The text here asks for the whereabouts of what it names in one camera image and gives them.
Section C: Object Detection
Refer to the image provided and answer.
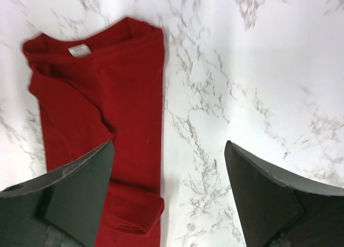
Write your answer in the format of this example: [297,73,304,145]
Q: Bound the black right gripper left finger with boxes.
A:
[1,142,114,246]

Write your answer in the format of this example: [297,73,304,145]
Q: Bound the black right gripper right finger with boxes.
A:
[224,141,343,246]

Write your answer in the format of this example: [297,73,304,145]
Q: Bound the dark red t-shirt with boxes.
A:
[22,17,164,246]

